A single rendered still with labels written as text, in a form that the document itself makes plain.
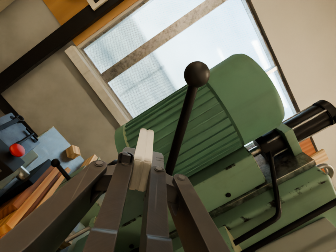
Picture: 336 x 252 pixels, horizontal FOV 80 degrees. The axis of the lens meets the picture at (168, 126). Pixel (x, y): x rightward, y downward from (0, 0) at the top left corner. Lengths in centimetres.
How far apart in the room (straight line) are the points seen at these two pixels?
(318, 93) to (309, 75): 19
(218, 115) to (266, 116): 8
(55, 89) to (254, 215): 175
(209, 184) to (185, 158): 9
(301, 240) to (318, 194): 10
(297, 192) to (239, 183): 11
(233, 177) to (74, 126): 166
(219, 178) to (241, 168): 5
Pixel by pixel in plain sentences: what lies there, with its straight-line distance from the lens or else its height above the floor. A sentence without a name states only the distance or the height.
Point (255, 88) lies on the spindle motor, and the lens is 38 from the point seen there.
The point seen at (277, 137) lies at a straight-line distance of 50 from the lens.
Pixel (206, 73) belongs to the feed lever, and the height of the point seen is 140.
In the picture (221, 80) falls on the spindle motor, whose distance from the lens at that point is 39.
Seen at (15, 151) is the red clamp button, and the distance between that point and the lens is 51.
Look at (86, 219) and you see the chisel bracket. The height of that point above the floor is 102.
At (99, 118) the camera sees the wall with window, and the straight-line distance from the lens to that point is 185.
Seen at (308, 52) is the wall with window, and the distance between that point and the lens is 206.
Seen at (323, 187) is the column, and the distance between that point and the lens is 50.
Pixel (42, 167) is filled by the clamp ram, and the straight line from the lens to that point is 57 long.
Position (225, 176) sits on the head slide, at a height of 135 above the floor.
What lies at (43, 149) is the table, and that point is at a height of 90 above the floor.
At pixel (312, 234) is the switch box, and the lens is 53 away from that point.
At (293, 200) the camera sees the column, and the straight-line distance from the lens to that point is 48.
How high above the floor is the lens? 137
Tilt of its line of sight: 9 degrees down
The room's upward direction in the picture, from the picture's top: 58 degrees clockwise
